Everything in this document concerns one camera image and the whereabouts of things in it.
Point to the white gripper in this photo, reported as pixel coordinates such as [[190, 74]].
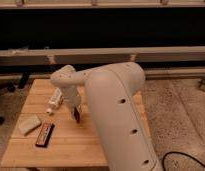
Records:
[[71, 96]]

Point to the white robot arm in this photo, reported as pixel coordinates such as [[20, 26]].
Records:
[[109, 91]]

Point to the white tube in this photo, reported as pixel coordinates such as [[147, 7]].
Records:
[[55, 101]]

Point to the black and orange bar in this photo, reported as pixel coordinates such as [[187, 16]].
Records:
[[44, 135]]

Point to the wooden table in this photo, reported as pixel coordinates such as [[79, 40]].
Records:
[[70, 145]]

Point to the beige sponge block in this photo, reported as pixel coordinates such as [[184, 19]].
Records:
[[29, 124]]

